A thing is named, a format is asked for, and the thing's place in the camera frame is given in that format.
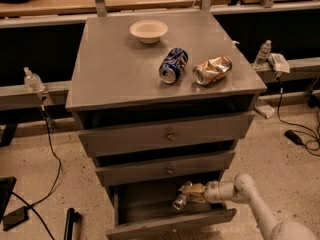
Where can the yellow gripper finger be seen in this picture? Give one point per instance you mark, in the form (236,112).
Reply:
(196,199)
(196,189)

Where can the silver crushed redbull can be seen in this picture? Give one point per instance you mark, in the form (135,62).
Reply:
(181,200)

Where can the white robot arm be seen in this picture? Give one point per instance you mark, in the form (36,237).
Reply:
(243,189)

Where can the grey bottom drawer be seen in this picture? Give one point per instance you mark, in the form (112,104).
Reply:
(144,209)

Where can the grey drawer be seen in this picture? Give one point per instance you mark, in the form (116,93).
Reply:
(144,209)
(115,140)
(165,168)

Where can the grey middle drawer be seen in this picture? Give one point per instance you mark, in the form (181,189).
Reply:
(165,168)

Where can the grey drawer cabinet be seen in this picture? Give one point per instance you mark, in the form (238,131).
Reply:
(116,80)

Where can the grey top drawer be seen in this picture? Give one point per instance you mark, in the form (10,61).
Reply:
(115,140)

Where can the orange crushed soda can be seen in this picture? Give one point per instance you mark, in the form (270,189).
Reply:
(212,70)

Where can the blue crushed soda can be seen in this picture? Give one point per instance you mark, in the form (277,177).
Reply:
(173,65)

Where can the white box on floor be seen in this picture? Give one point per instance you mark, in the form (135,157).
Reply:
(264,109)

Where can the black power adapter right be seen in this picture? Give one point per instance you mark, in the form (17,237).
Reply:
(293,137)

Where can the black power adapter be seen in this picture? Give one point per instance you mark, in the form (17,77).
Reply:
(15,218)
(293,137)

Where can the clear water bottle right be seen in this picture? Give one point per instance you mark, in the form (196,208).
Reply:
(262,55)

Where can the white paper packet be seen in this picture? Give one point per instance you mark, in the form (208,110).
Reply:
(279,63)

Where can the black power adapter left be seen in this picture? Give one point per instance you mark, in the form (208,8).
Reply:
(15,218)

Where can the black monitor edge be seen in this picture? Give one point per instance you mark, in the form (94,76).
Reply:
(6,188)

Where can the black post on floor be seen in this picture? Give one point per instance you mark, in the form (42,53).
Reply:
(71,218)

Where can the clear bottle on left rail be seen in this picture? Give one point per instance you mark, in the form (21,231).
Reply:
(33,81)

